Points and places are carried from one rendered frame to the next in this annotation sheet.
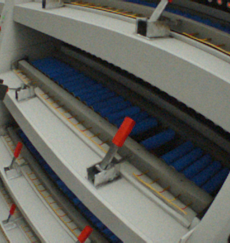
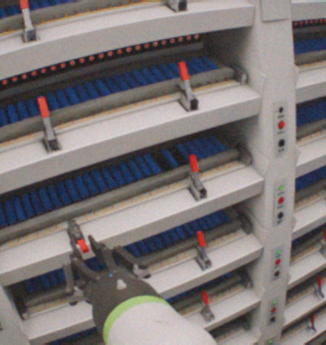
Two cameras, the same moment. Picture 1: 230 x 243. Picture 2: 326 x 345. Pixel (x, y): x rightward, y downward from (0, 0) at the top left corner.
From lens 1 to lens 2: 75 cm
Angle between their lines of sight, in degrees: 60
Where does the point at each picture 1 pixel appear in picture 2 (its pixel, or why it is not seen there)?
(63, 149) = (165, 210)
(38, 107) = (101, 224)
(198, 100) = (234, 116)
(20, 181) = not seen: hidden behind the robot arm
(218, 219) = (269, 144)
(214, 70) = (237, 100)
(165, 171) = (208, 161)
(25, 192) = not seen: hidden behind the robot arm
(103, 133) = (160, 182)
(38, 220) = (163, 284)
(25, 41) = not seen: outside the picture
